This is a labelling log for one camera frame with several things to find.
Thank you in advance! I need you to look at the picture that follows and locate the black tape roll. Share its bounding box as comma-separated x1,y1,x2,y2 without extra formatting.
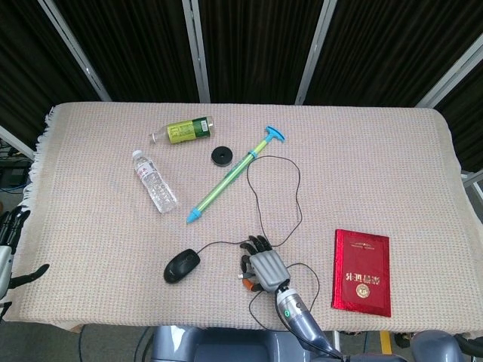
211,146,234,167

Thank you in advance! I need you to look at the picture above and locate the clear plastic water bottle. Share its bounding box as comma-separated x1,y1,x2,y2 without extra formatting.
131,149,179,215

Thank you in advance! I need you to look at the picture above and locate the dark pleated partition curtain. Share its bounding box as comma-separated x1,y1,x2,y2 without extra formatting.
52,0,201,103
304,0,483,109
0,0,103,152
198,0,326,105

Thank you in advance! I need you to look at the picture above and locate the green blue toy water pump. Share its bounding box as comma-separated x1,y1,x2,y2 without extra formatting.
186,125,286,226

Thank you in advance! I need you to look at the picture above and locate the black computer mouse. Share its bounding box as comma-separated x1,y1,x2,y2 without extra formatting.
163,248,201,284

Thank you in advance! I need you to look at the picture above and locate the grey partition frame post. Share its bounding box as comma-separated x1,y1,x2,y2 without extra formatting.
0,125,35,161
37,0,112,103
295,0,337,106
182,0,211,103
414,36,483,110

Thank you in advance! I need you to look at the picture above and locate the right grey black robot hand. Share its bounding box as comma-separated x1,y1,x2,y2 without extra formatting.
239,235,292,294

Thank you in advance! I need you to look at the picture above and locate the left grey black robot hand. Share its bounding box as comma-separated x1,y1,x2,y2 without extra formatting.
0,206,51,303

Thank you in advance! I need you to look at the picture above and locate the green label plastic bottle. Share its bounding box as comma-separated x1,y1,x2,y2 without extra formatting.
151,116,215,145

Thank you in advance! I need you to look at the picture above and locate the beige woven tablecloth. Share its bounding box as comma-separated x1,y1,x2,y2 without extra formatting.
5,101,463,336

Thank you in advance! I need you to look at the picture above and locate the red certificate booklet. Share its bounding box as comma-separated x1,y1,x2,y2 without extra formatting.
331,229,392,318

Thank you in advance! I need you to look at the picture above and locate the grey robot torso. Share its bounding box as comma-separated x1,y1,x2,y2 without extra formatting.
150,326,316,362

